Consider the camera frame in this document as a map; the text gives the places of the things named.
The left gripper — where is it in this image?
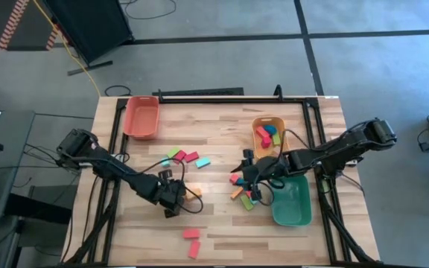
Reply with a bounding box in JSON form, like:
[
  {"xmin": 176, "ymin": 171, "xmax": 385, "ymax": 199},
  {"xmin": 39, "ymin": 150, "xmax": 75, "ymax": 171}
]
[{"xmin": 157, "ymin": 169, "xmax": 188, "ymax": 220}]

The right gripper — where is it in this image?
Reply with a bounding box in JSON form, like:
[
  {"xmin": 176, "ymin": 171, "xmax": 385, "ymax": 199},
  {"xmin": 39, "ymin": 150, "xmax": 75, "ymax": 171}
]
[{"xmin": 231, "ymin": 148, "xmax": 290, "ymax": 202}]

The orange foam block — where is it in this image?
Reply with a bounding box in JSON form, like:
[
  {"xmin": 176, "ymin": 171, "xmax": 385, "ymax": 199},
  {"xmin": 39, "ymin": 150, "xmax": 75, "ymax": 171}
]
[{"xmin": 229, "ymin": 185, "xmax": 245, "ymax": 200}]

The orange foam cube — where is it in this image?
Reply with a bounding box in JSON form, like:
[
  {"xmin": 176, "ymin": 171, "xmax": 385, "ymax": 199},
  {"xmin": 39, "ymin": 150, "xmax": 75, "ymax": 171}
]
[{"xmin": 185, "ymin": 187, "xmax": 203, "ymax": 202}]

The yellow plastic bin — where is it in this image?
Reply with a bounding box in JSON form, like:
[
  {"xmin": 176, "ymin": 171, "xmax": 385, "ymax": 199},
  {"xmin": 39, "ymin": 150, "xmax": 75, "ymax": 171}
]
[{"xmin": 251, "ymin": 116, "xmax": 290, "ymax": 160}]

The green plastic bin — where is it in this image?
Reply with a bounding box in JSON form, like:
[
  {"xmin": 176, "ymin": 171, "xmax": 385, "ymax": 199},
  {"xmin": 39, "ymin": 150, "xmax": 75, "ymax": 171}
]
[{"xmin": 271, "ymin": 174, "xmax": 314, "ymax": 227}]

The coral plastic bin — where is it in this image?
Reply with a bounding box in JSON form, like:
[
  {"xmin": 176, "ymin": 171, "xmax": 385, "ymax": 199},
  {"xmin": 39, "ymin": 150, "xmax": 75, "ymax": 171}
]
[{"xmin": 123, "ymin": 95, "xmax": 161, "ymax": 141}]

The black flat bar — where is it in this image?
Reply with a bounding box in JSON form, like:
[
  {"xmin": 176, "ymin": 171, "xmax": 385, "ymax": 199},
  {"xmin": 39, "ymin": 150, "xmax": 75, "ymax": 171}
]
[{"xmin": 152, "ymin": 87, "xmax": 245, "ymax": 98}]

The grey desk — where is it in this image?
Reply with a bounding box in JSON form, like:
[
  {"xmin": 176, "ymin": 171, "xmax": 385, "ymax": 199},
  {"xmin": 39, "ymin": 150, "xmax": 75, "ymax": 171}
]
[{"xmin": 0, "ymin": 109, "xmax": 36, "ymax": 224}]

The black partition screen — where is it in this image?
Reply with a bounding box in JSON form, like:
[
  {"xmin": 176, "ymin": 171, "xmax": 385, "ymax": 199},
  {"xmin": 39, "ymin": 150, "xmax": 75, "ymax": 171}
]
[{"xmin": 42, "ymin": 0, "xmax": 136, "ymax": 77}]

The black aluminium table frame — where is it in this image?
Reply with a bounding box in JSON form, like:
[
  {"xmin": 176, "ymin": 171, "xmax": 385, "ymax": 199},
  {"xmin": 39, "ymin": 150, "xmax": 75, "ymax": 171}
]
[{"xmin": 62, "ymin": 84, "xmax": 381, "ymax": 267}]

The black floor cable loop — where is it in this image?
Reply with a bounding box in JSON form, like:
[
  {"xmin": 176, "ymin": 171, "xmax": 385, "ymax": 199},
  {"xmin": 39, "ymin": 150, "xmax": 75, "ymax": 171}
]
[{"xmin": 104, "ymin": 84, "xmax": 133, "ymax": 97}]

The yellow cable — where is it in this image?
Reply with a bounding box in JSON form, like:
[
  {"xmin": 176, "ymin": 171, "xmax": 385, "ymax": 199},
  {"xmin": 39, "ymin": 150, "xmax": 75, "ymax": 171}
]
[{"xmin": 31, "ymin": 0, "xmax": 102, "ymax": 98}]

